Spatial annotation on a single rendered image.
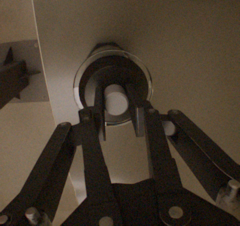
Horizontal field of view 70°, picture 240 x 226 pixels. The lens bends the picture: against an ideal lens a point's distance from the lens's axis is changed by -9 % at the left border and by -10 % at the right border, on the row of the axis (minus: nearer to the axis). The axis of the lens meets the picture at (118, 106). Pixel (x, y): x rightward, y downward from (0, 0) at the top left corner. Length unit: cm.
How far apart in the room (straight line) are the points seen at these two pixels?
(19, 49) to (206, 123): 132
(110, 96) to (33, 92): 138
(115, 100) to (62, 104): 32
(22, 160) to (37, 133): 37
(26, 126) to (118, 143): 126
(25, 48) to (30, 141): 81
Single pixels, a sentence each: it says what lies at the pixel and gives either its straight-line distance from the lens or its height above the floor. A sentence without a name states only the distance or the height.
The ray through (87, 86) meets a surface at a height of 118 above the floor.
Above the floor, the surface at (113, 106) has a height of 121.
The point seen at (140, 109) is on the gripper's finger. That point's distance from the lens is 16.
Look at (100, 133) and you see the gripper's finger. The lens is 17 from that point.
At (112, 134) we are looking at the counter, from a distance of 55.
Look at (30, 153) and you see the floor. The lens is 189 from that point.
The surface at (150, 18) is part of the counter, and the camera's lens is 48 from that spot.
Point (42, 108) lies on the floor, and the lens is 161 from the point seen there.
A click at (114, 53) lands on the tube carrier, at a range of 24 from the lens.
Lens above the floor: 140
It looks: 66 degrees down
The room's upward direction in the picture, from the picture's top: 167 degrees clockwise
